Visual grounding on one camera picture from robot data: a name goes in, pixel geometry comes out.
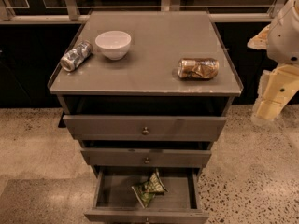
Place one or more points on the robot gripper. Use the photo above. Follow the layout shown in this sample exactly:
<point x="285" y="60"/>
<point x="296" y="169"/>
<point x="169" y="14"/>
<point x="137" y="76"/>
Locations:
<point x="284" y="42"/>

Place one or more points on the green jalapeno chip bag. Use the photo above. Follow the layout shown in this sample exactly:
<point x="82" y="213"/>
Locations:
<point x="146" y="191"/>

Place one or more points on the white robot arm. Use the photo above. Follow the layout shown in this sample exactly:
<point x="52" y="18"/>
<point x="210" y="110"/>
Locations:
<point x="280" y="39"/>

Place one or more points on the grey drawer cabinet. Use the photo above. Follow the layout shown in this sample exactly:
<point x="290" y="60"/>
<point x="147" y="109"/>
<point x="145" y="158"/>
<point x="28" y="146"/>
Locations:
<point x="145" y="81"/>

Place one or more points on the grey top drawer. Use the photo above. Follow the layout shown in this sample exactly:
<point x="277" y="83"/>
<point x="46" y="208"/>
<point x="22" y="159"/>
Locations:
<point x="144" y="128"/>

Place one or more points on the grey drawer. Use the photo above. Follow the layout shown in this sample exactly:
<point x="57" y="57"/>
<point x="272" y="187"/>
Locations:
<point x="139" y="157"/>
<point x="115" y="201"/>
<point x="144" y="128"/>

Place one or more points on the grey middle drawer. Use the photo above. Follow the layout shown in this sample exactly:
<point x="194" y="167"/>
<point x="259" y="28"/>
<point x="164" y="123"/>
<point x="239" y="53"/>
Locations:
<point x="139" y="157"/>

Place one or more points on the grey bottom drawer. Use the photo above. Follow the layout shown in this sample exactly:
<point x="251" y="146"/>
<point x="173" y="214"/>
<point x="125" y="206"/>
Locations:
<point x="115" y="201"/>

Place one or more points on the white ceramic bowl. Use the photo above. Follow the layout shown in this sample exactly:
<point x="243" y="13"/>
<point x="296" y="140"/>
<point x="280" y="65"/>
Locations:
<point x="113" y="44"/>

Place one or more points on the metal window railing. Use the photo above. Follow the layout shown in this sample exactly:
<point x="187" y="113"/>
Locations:
<point x="78" y="11"/>

